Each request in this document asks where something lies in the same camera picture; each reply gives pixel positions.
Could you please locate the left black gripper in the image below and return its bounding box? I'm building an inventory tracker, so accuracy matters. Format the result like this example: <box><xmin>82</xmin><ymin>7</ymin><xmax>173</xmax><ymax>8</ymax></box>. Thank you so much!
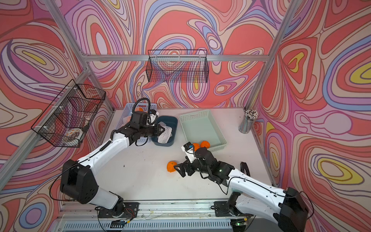
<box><xmin>139</xmin><ymin>124</ymin><xmax>166</xmax><ymax>138</ymax></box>

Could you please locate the white foam net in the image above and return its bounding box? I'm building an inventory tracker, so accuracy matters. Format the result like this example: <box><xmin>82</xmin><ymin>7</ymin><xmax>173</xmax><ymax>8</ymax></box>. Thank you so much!
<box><xmin>157</xmin><ymin>126</ymin><xmax>173</xmax><ymax>144</ymax></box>
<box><xmin>159</xmin><ymin>122</ymin><xmax>167</xmax><ymax>129</ymax></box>

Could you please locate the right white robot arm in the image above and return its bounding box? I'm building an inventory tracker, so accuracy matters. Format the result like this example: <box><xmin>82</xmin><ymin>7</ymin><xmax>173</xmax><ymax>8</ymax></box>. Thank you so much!
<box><xmin>174</xmin><ymin>143</ymin><xmax>309</xmax><ymax>232</ymax></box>

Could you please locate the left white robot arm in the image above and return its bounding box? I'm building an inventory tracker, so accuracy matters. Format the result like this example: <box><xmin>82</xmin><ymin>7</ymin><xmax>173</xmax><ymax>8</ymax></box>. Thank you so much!
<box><xmin>60</xmin><ymin>110</ymin><xmax>165</xmax><ymax>218</ymax></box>

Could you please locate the lavender perforated plastic basket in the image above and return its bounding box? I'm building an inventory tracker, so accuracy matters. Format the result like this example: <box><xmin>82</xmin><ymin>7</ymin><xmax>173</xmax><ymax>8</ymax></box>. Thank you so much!
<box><xmin>116</xmin><ymin>102</ymin><xmax>151</xmax><ymax>146</ymax></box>

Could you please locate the dark teal plastic tray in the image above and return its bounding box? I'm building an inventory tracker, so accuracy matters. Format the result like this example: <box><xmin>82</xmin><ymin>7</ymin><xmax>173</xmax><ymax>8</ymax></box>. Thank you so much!
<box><xmin>151</xmin><ymin>116</ymin><xmax>178</xmax><ymax>147</ymax></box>

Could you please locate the mint green perforated basket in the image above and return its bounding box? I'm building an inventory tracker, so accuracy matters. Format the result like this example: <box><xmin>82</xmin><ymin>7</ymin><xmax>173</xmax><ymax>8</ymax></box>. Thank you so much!
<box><xmin>179</xmin><ymin>109</ymin><xmax>227</xmax><ymax>152</ymax></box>

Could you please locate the black stapler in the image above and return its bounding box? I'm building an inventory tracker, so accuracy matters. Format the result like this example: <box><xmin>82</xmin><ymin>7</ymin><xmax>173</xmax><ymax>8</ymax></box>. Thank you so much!
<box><xmin>240</xmin><ymin>162</ymin><xmax>251</xmax><ymax>177</ymax></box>

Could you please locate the metal cup of pencils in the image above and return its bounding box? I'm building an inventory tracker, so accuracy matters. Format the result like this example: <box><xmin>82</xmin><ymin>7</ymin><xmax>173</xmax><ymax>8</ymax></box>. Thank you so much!
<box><xmin>238</xmin><ymin>109</ymin><xmax>259</xmax><ymax>134</ymax></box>

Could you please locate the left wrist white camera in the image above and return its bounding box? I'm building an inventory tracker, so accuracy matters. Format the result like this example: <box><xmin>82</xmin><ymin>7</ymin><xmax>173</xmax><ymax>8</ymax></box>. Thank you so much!
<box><xmin>149</xmin><ymin>109</ymin><xmax>159</xmax><ymax>125</ymax></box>

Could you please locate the wrist white camera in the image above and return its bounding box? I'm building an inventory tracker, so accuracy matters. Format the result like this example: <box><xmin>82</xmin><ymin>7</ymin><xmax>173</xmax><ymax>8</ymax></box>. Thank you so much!
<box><xmin>181</xmin><ymin>142</ymin><xmax>196</xmax><ymax>163</ymax></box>
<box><xmin>149</xmin><ymin>109</ymin><xmax>159</xmax><ymax>125</ymax></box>

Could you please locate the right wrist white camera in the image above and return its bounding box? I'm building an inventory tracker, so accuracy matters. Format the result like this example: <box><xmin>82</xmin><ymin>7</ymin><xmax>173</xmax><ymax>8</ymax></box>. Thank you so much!
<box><xmin>181</xmin><ymin>142</ymin><xmax>196</xmax><ymax>163</ymax></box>

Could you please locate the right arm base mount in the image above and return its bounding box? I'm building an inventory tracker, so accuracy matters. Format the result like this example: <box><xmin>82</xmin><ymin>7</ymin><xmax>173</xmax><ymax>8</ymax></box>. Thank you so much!
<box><xmin>210</xmin><ymin>201</ymin><xmax>253</xmax><ymax>218</ymax></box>

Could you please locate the black wire basket left wall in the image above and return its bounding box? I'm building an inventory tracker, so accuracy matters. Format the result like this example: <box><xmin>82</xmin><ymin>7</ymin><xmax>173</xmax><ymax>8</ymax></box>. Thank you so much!
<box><xmin>31</xmin><ymin>80</ymin><xmax>106</xmax><ymax>148</ymax></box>

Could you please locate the black wire basket wall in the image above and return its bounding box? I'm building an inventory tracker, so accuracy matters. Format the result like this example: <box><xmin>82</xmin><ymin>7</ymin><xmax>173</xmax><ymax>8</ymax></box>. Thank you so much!
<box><xmin>31</xmin><ymin>80</ymin><xmax>106</xmax><ymax>148</ymax></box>
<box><xmin>146</xmin><ymin>49</ymin><xmax>209</xmax><ymax>83</ymax></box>

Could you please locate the black wire basket back wall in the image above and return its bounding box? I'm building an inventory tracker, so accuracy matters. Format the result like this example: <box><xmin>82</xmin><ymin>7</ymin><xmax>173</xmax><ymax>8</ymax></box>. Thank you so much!
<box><xmin>146</xmin><ymin>49</ymin><xmax>209</xmax><ymax>83</ymax></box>

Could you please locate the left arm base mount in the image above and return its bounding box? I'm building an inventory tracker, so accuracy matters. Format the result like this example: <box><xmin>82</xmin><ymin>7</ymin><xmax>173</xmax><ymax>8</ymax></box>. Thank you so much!
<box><xmin>98</xmin><ymin>202</ymin><xmax>140</xmax><ymax>219</ymax></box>

